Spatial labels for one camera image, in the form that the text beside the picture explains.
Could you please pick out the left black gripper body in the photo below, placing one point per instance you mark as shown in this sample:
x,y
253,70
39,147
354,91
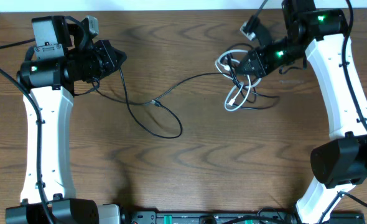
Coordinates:
x,y
102,60

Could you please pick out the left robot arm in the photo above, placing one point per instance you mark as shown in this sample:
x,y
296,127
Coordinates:
x,y
66,51

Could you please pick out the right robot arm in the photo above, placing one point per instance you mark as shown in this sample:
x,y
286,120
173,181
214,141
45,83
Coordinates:
x,y
322,39

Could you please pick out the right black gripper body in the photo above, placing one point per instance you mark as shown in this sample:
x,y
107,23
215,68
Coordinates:
x,y
265,60

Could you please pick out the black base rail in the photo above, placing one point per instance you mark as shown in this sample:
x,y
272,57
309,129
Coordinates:
x,y
265,216

